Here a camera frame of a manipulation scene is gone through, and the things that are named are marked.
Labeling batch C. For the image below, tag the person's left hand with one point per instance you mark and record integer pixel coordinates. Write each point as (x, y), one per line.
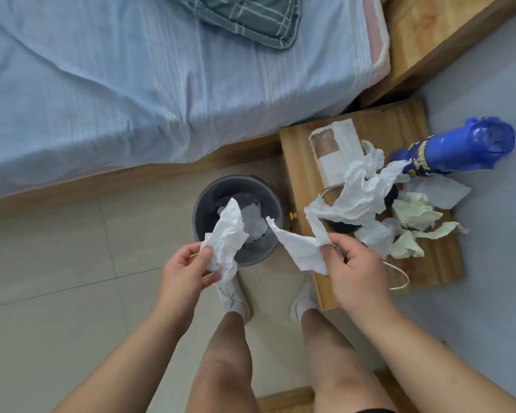
(180, 281)

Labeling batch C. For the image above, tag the person's right hand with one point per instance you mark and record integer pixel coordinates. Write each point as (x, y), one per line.
(359, 277)

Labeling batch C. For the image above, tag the person's right thumb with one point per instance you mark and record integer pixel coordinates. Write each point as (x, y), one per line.
(328, 260)

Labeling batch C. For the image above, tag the person's left thumb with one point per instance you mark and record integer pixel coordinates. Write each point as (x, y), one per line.
(200, 261)

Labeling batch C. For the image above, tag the white tissue sheet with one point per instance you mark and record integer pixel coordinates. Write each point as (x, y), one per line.
(303, 249)

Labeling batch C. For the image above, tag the long white tissue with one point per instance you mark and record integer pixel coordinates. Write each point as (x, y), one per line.
(363, 189)

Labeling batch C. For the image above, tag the person's left forearm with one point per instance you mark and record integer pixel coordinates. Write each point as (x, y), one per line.
(124, 363)

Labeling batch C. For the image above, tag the person's right forearm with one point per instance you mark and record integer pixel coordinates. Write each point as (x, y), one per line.
(434, 361)

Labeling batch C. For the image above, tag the black round object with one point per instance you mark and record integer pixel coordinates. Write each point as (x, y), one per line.
(345, 227)

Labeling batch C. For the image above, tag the white right shoe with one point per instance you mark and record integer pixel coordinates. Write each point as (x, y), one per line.
(303, 303)

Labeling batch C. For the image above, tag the white shoe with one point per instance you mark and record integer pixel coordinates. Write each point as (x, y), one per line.
(234, 298)
(303, 303)

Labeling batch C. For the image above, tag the white left shoe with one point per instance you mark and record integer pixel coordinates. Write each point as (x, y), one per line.
(234, 298)

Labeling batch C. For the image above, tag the grey round trash bin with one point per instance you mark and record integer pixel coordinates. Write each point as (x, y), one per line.
(206, 210)

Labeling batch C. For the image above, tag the small white tissue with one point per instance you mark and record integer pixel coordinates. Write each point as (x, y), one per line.
(375, 237)

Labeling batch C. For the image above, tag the white tissue waste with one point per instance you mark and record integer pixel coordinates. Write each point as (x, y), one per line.
(256, 223)

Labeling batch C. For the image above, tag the crumpled yellowish tissue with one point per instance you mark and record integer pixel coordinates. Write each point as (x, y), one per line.
(415, 210)
(408, 247)

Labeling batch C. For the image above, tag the low wooden bedside table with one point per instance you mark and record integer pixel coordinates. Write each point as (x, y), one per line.
(301, 167)

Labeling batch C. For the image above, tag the white brown tissue packet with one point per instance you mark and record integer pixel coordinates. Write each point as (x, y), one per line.
(333, 154)

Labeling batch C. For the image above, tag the person's right leg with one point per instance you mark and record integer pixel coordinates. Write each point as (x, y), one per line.
(339, 365)

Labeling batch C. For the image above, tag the person's leg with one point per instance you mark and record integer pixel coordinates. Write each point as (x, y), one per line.
(339, 365)
(225, 365)

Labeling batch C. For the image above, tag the person's left leg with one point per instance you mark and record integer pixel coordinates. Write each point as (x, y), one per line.
(225, 365)

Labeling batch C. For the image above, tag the smooth white tissue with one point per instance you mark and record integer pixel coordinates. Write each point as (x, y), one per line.
(440, 191)

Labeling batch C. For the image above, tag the wooden board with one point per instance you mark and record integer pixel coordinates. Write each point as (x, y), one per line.
(286, 400)

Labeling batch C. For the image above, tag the blue plastic bottle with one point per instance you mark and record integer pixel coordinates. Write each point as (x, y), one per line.
(456, 150)

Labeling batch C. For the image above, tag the light blue bed sheet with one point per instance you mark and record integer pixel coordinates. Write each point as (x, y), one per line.
(133, 81)

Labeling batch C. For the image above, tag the pink mattress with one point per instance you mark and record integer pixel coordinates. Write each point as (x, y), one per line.
(379, 34)

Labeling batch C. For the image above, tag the wooden headboard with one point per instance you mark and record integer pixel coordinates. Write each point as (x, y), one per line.
(430, 34)

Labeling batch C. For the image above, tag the green plaid pillow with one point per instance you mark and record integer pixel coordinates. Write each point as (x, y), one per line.
(249, 14)

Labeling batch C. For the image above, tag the wooden bed frame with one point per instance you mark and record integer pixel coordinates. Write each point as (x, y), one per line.
(155, 176)

